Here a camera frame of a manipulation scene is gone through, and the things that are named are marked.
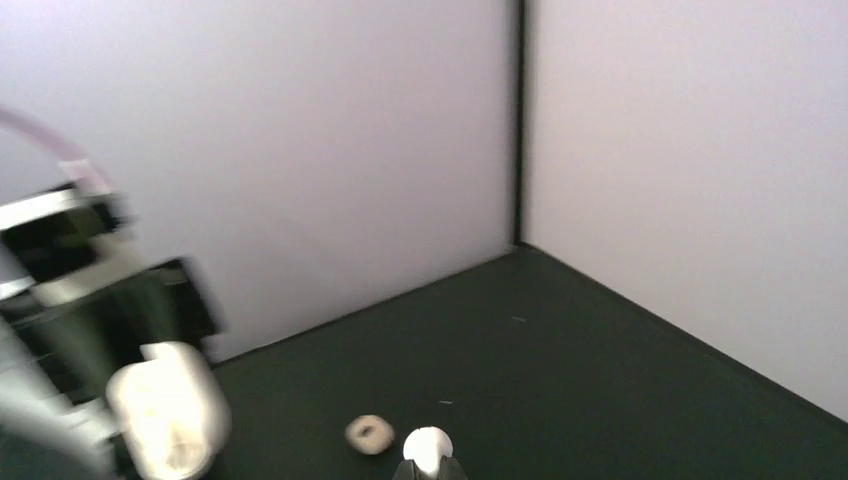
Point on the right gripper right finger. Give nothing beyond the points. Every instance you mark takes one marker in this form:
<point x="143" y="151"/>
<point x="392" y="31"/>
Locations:
<point x="450" y="469"/>

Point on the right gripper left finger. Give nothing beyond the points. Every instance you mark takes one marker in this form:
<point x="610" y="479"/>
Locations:
<point x="407" y="470"/>

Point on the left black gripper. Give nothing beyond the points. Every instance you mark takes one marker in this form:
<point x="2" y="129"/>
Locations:
<point x="79" y="345"/>

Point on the white earbud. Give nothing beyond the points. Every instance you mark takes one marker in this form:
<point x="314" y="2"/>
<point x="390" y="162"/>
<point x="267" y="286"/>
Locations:
<point x="426" y="447"/>

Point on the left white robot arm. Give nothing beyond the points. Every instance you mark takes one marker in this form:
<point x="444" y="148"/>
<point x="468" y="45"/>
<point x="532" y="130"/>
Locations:
<point x="32" y="409"/>

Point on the beige square charging case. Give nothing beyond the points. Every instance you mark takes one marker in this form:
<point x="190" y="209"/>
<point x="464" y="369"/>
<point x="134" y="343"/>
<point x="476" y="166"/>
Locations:
<point x="370" y="435"/>

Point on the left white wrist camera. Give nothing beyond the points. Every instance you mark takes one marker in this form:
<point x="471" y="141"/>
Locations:
<point x="69" y="243"/>

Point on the left black frame post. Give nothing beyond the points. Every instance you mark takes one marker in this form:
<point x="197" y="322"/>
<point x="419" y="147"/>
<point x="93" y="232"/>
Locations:
<point x="520" y="38"/>

